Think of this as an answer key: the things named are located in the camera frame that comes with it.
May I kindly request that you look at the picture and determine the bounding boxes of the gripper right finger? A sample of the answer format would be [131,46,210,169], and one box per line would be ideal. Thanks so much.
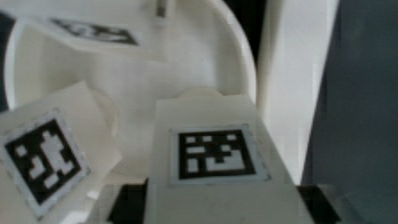
[295,183,364,224]

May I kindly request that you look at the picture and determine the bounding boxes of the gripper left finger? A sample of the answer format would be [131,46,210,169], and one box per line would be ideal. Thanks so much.
[106,183,147,224]

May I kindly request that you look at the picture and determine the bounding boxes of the white stool leg back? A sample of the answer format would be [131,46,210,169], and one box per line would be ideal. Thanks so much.
[144,95,313,224]

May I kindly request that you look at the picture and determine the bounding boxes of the white stool leg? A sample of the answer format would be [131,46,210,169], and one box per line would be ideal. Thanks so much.
[0,0,176,61]
[0,83,121,224]
[144,95,313,224]

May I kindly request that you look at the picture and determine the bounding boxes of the white round stool seat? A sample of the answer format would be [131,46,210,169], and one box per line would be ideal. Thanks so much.
[5,0,256,177]

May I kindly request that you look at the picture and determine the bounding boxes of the white stool leg front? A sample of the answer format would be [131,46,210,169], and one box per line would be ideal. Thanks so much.
[0,0,176,61]

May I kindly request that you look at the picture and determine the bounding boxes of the white L-shaped fence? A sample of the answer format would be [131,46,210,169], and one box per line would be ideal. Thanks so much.
[257,0,339,184]

